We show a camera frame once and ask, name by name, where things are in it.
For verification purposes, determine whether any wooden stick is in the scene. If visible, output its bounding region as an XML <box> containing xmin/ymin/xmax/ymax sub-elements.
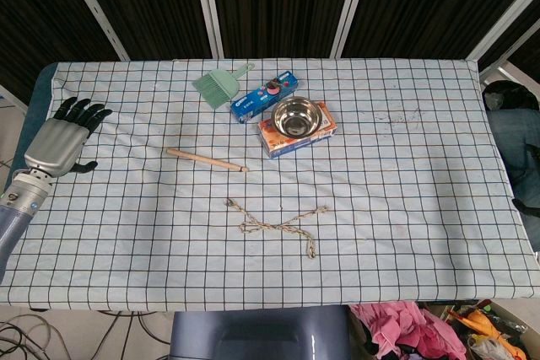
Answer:
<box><xmin>165</xmin><ymin>147</ymin><xmax>251</xmax><ymax>174</ymax></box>

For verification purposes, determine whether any stainless steel bowl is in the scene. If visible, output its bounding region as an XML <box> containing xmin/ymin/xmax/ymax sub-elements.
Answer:
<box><xmin>270</xmin><ymin>96</ymin><xmax>324</xmax><ymax>139</ymax></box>

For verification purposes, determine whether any beige braided rope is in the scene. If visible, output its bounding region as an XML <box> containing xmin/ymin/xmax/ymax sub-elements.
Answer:
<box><xmin>224</xmin><ymin>196</ymin><xmax>331</xmax><ymax>261</ymax></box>

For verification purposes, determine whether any grey floor cable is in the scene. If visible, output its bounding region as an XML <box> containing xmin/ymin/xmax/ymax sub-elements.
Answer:
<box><xmin>0</xmin><ymin>312</ymin><xmax>58</xmax><ymax>360</ymax></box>

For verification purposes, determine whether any orange cracker box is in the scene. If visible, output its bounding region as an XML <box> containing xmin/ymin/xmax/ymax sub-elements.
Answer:
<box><xmin>257</xmin><ymin>100</ymin><xmax>338</xmax><ymax>160</ymax></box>

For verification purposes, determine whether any orange plastic toy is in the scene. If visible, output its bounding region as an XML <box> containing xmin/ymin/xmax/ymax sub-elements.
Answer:
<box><xmin>447</xmin><ymin>307</ymin><xmax>500</xmax><ymax>336</ymax></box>

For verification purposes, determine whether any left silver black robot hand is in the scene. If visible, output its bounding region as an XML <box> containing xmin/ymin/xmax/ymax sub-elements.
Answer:
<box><xmin>24</xmin><ymin>97</ymin><xmax>114</xmax><ymax>179</ymax></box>

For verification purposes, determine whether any green hand brush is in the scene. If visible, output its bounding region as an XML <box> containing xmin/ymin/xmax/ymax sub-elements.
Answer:
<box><xmin>192</xmin><ymin>62</ymin><xmax>257</xmax><ymax>109</ymax></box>

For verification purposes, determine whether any white partition post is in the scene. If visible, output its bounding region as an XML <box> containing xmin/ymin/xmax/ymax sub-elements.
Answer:
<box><xmin>465</xmin><ymin>0</ymin><xmax>540</xmax><ymax>62</ymax></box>
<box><xmin>332</xmin><ymin>0</ymin><xmax>375</xmax><ymax>59</ymax></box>
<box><xmin>56</xmin><ymin>0</ymin><xmax>131</xmax><ymax>62</ymax></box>
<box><xmin>191</xmin><ymin>0</ymin><xmax>225</xmax><ymax>60</ymax></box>

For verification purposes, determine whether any black bag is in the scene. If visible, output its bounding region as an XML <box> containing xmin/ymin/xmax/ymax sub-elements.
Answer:
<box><xmin>482</xmin><ymin>79</ymin><xmax>540</xmax><ymax>115</ymax></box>

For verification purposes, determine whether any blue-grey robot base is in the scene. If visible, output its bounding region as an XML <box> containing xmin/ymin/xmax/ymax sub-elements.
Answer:
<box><xmin>170</xmin><ymin>304</ymin><xmax>354</xmax><ymax>360</ymax></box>

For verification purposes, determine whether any white checkered tablecloth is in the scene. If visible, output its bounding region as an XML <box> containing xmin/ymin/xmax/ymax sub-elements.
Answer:
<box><xmin>0</xmin><ymin>58</ymin><xmax>540</xmax><ymax>310</ymax></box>

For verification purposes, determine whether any blue cookie box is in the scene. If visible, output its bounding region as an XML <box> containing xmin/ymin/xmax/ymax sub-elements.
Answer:
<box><xmin>229</xmin><ymin>71</ymin><xmax>300</xmax><ymax>125</ymax></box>

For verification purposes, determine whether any person's blue jeans leg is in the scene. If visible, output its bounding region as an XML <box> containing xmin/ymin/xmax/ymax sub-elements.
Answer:
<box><xmin>489</xmin><ymin>109</ymin><xmax>540</xmax><ymax>251</ymax></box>

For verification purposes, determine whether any pink cloth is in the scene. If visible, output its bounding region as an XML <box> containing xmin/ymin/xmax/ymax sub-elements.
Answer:
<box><xmin>349</xmin><ymin>300</ymin><xmax>467</xmax><ymax>360</ymax></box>

